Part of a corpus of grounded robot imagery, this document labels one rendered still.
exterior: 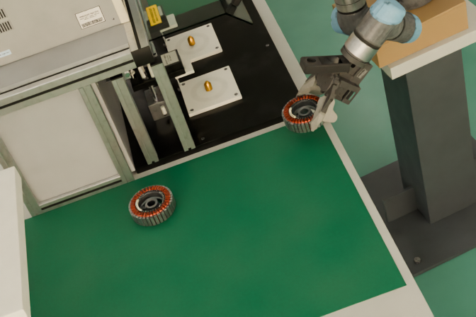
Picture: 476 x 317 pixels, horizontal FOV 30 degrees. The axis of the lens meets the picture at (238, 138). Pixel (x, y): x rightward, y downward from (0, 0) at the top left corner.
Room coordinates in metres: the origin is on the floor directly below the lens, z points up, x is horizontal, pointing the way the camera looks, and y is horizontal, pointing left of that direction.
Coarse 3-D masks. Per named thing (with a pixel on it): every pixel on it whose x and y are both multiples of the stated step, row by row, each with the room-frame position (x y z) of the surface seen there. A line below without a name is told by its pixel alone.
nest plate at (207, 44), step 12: (180, 36) 2.27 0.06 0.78; (192, 36) 2.25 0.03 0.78; (204, 36) 2.23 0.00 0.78; (216, 36) 2.21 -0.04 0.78; (168, 48) 2.23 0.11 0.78; (180, 48) 2.21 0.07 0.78; (192, 48) 2.19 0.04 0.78; (204, 48) 2.17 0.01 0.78; (216, 48) 2.15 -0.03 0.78; (192, 60) 2.14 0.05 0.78
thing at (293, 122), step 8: (304, 96) 1.74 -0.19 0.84; (312, 96) 1.73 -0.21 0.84; (288, 104) 1.73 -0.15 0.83; (296, 104) 1.73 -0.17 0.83; (304, 104) 1.73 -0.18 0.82; (312, 104) 1.71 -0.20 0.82; (288, 112) 1.71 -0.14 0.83; (296, 112) 1.72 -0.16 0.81; (304, 112) 1.71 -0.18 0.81; (288, 120) 1.68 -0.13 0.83; (296, 120) 1.66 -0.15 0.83; (304, 120) 1.66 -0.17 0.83; (288, 128) 1.68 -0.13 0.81; (296, 128) 1.65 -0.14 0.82; (304, 128) 1.64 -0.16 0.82
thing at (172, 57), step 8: (168, 56) 1.98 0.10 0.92; (176, 56) 1.97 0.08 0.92; (168, 64) 1.94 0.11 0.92; (176, 64) 1.94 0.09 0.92; (184, 64) 1.98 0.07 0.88; (136, 72) 1.99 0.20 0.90; (168, 72) 1.94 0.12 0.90; (176, 72) 1.94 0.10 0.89; (184, 72) 1.94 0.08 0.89; (192, 72) 1.94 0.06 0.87; (144, 80) 1.94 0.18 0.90; (152, 80) 1.93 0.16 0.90; (136, 88) 1.93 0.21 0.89; (152, 88) 1.94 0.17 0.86; (152, 96) 1.94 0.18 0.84
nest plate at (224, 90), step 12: (216, 72) 2.04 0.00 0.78; (228, 72) 2.02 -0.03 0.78; (192, 84) 2.02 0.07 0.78; (216, 84) 1.98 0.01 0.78; (228, 84) 1.96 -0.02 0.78; (192, 96) 1.96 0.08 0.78; (204, 96) 1.95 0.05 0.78; (216, 96) 1.93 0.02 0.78; (228, 96) 1.91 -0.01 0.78; (240, 96) 1.90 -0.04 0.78; (192, 108) 1.91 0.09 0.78; (204, 108) 1.90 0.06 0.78
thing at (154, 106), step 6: (156, 90) 1.99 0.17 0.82; (150, 96) 1.97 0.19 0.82; (162, 96) 1.95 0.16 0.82; (150, 102) 1.94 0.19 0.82; (156, 102) 1.94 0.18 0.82; (162, 102) 1.93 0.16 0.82; (150, 108) 1.93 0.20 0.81; (156, 108) 1.93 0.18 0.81; (156, 114) 1.93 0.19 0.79; (162, 114) 1.93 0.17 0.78; (168, 114) 1.93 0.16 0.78
